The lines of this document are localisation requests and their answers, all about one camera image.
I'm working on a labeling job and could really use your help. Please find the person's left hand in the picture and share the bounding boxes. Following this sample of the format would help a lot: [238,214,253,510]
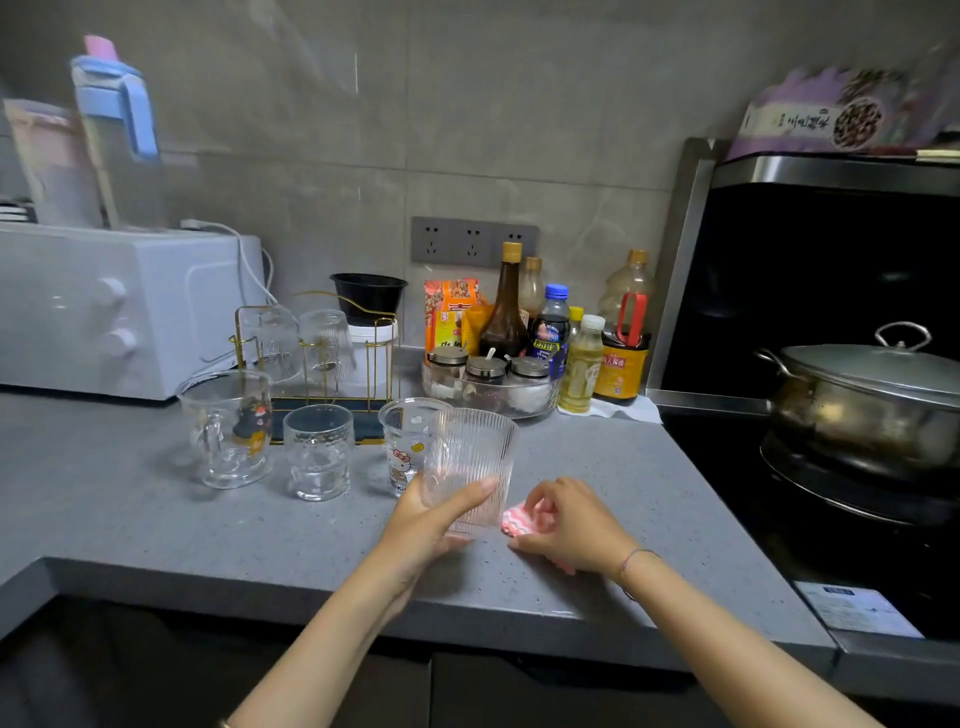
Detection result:
[372,476,500,603]

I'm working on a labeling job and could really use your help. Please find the person's right hand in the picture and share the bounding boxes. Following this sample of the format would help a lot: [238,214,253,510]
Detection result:
[508,477,644,588]

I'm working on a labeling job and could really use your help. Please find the pink striped cloth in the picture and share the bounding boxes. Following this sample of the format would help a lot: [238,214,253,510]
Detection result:
[500,498,579,577]

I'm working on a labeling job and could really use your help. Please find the cartoon cat print glass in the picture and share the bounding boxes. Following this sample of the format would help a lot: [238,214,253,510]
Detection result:
[378,397,453,498]

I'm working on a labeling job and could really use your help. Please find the small ribbed clear glass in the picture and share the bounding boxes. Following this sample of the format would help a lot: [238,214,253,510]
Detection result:
[419,407,520,538]

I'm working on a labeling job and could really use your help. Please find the gold wire cup rack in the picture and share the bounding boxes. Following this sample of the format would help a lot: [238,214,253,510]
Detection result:
[230,290,400,445]

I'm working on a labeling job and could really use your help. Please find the short textured glass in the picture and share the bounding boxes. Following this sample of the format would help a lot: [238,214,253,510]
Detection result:
[283,403,355,502]

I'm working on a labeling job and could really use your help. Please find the embossed ribbed clear glass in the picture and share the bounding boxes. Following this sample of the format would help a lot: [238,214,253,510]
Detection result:
[298,309,358,393]

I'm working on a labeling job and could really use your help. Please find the penguin print glass mug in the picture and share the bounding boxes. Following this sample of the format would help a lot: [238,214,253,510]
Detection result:
[177,368,275,490]

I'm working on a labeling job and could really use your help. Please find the tall ribbed clear glass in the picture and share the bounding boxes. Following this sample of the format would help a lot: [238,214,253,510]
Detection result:
[236,303,304,385]

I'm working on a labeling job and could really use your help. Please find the person's right forearm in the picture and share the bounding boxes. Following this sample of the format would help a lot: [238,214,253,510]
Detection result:
[614,551,886,728]

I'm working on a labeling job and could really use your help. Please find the person's left forearm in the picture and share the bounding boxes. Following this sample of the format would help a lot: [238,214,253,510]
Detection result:
[224,558,421,728]

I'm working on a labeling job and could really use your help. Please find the white paper towel sheet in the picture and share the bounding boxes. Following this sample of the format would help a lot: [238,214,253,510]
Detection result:
[558,395,664,425]

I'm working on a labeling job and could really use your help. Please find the clear round condiment tray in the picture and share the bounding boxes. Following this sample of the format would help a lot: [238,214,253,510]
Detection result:
[421,359,564,420]

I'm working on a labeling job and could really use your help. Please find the yellow liquid bottle white cap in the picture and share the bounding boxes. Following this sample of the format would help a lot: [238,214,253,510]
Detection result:
[558,314,607,415]

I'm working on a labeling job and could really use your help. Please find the dark bottle blue cap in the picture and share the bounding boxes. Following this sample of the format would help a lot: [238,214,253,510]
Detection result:
[528,283,571,380]

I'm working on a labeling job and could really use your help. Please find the yellow seasoning pouch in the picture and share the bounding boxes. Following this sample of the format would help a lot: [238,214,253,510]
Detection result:
[461,303,495,355]

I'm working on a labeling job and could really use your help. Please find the orange seasoning packet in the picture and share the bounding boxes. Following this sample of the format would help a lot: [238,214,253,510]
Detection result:
[423,278,481,355]

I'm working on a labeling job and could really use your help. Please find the dark brown glass bottle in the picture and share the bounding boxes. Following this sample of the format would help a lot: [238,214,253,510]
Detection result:
[479,241,532,360]

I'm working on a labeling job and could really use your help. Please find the black plastic bowl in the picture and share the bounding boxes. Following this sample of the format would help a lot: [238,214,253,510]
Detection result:
[329,272,409,326]

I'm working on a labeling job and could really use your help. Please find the clear bottle brown cap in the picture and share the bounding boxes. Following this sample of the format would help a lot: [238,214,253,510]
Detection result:
[518,256,546,320]

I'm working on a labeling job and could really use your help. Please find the white label sticker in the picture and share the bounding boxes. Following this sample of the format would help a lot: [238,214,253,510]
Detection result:
[794,581,925,640]

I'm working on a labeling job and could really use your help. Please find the stainless steel pot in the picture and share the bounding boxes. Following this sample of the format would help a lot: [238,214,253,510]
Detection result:
[755,348,960,481]

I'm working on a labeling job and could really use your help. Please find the steel pot lid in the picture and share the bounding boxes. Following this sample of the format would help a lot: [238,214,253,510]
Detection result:
[779,320,960,410]

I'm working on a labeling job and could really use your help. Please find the white microwave oven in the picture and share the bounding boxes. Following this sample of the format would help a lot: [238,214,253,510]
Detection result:
[0,222,268,403]

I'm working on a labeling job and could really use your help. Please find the clear jug blue lid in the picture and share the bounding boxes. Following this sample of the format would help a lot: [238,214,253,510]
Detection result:
[71,35,168,229]

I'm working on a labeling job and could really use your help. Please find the purple food packet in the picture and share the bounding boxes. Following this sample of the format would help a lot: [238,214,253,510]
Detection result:
[727,44,960,161]

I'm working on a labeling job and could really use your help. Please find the clear container pink lid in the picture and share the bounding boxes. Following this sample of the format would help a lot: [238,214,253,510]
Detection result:
[2,98,103,229]

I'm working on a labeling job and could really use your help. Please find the thin string bracelet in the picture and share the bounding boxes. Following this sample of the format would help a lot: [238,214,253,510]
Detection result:
[616,547,663,601]

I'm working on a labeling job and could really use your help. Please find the large bottle red handle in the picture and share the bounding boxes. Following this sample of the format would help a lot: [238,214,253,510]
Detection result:
[592,249,655,406]

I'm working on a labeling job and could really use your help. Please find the grey wall socket panel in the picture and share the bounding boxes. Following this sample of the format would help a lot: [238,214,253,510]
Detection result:
[410,216,540,268]

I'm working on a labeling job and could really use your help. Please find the white power cable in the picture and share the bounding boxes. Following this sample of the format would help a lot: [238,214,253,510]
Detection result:
[179,218,280,305]

